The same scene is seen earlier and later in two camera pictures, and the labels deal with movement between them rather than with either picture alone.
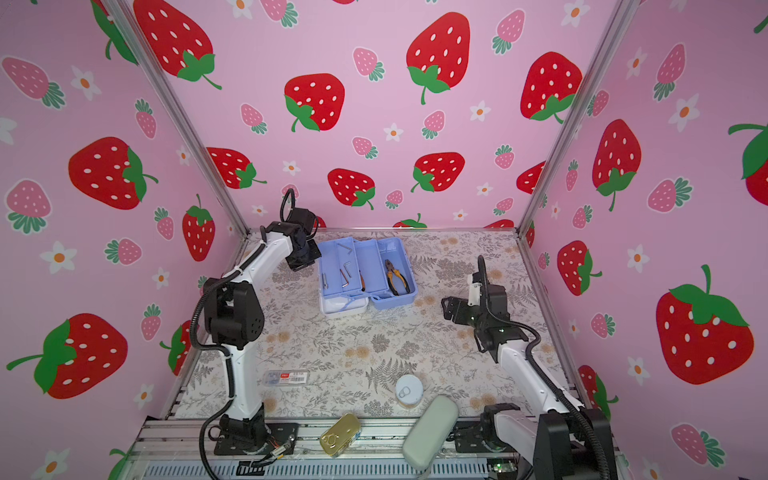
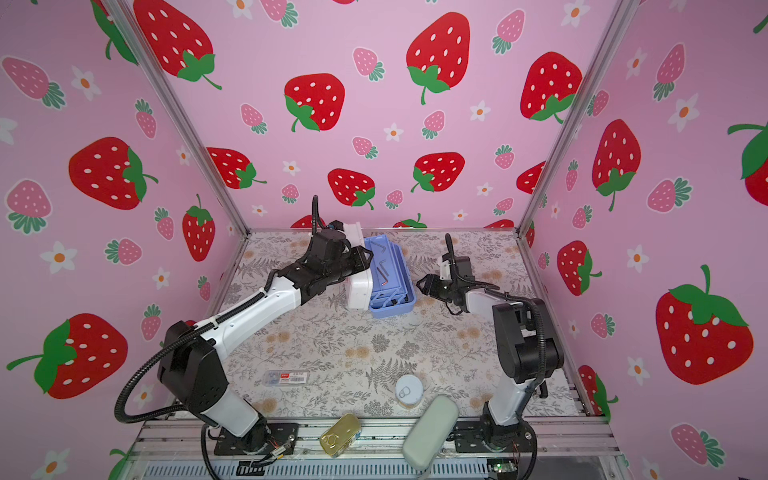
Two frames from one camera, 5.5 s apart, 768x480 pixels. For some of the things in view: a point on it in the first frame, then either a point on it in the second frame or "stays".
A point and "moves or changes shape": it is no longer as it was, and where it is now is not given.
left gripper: (315, 255) → (361, 263)
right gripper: (458, 316) → (432, 285)
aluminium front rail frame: (169, 449) stays
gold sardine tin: (341, 434) stays
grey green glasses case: (429, 431) stays
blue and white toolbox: (353, 272) moves or changes shape
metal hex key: (347, 282) moves or changes shape
